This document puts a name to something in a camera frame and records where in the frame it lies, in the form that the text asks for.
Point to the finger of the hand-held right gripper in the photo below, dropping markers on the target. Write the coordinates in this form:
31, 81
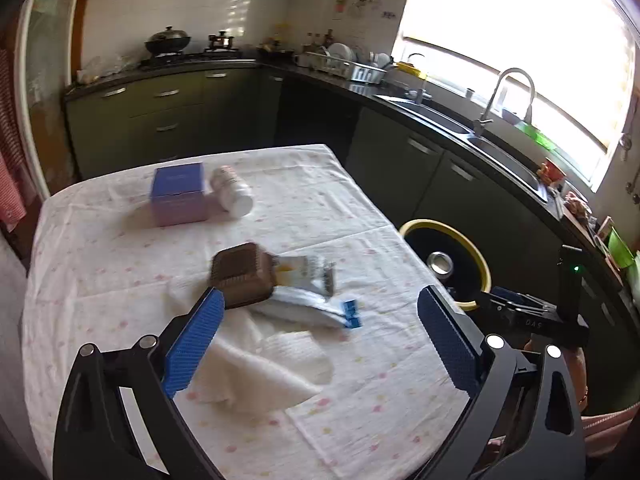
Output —
500, 302

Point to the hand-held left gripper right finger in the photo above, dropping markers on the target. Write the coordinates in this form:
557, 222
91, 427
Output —
450, 345

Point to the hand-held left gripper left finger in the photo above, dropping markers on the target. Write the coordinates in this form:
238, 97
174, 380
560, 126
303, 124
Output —
192, 345

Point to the white cloth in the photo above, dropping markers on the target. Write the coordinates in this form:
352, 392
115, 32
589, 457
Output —
260, 365

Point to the metal can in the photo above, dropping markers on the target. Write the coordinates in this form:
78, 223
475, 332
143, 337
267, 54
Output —
440, 263

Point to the brown plastic container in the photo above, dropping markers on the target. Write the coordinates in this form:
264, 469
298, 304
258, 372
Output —
240, 270

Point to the black yellow-rimmed trash bin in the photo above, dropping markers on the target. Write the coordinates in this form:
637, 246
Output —
425, 223

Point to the white blue plastic package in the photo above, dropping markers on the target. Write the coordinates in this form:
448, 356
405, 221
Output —
300, 307

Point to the person's right forearm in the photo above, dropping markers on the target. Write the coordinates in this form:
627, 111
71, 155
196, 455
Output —
612, 425

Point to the green plastic basket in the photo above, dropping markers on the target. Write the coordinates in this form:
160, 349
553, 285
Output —
622, 250

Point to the small red container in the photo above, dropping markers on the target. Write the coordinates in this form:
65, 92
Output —
552, 170

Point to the steel double sink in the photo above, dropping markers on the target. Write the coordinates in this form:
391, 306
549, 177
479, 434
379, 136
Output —
505, 160

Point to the purple cardboard box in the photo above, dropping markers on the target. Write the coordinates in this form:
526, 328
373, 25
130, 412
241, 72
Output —
180, 195

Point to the white pill bottle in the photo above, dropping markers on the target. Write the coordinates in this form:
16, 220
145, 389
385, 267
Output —
232, 195

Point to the green plastic item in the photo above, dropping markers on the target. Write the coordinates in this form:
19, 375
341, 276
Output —
537, 135

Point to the tall steel faucet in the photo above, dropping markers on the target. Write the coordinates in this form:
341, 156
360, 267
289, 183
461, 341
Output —
481, 122

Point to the small black faucet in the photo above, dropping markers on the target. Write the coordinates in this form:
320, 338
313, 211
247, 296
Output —
419, 94

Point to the green base cabinets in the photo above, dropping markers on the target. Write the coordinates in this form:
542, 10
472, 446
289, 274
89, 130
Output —
160, 110

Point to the red checked apron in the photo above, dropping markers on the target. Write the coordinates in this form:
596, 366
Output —
10, 185

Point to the yellow box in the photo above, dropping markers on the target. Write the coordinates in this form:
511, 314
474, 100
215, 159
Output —
410, 69

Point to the black kitchen countertop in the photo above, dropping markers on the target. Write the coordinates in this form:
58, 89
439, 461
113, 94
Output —
350, 87

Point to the white dish rack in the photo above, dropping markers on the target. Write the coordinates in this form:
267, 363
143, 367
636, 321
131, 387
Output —
360, 72

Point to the kitchen window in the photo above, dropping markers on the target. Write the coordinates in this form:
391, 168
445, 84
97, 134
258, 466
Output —
525, 20

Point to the gas stove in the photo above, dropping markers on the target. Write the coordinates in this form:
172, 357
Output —
190, 59

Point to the crumpled plastic bag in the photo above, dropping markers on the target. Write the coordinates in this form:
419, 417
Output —
107, 67

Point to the black lidded wok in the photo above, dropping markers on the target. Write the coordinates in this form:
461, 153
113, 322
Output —
167, 42

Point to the small steel pot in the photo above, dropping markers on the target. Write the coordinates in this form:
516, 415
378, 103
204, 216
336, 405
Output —
221, 41

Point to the brown sauce bottle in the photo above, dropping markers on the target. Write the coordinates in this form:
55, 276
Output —
328, 39

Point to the printed glass sliding door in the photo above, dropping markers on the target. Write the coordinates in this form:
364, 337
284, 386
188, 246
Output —
45, 35

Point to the wall hanging decoration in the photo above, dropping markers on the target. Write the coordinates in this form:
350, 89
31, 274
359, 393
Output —
360, 0

